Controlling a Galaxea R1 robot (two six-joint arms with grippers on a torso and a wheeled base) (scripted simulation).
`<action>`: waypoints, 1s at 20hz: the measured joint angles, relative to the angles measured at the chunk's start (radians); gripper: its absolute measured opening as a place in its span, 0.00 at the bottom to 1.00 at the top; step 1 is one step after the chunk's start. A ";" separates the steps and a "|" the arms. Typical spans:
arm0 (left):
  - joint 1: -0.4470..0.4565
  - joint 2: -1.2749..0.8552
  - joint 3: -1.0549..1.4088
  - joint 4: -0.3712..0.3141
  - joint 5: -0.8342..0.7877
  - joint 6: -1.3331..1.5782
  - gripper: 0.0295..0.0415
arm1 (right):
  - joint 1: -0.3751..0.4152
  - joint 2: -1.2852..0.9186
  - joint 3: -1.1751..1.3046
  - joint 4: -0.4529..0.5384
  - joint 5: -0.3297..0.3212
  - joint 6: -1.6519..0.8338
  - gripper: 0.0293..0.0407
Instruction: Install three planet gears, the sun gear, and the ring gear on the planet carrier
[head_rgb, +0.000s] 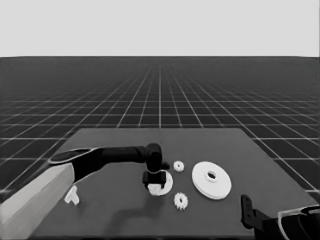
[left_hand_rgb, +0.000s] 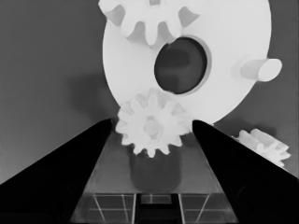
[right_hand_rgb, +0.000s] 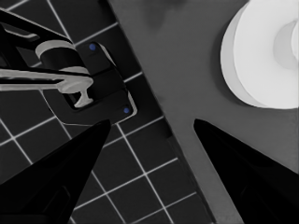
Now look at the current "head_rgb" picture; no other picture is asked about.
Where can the white round carrier with pins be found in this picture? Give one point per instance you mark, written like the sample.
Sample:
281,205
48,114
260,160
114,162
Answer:
169,181

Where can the small white toothed gear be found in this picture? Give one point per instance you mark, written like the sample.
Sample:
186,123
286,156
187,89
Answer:
176,166

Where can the large thick white disc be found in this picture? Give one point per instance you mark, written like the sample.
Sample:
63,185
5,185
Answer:
213,188

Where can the small white T-shaped piece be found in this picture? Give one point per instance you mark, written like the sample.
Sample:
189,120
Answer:
73,197

